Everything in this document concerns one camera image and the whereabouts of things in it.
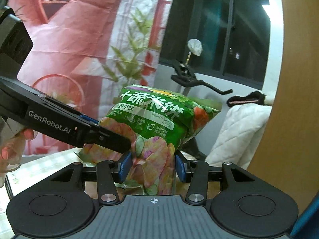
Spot gloved person hand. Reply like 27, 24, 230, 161
1, 116, 37, 187

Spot white quilted blanket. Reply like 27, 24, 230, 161
206, 91, 275, 169

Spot red printed backdrop cloth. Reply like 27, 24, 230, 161
7, 0, 175, 156

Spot dark window frame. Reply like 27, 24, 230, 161
159, 0, 270, 89

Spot white plastic bag cover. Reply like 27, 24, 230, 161
188, 38, 203, 57

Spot wooden board panel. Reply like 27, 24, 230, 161
248, 0, 318, 212

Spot green checked tablecloth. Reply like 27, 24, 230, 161
1, 148, 81, 239

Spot green rice cracker bag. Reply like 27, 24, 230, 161
76, 84, 222, 196

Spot black exercise bike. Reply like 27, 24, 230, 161
171, 51, 233, 160

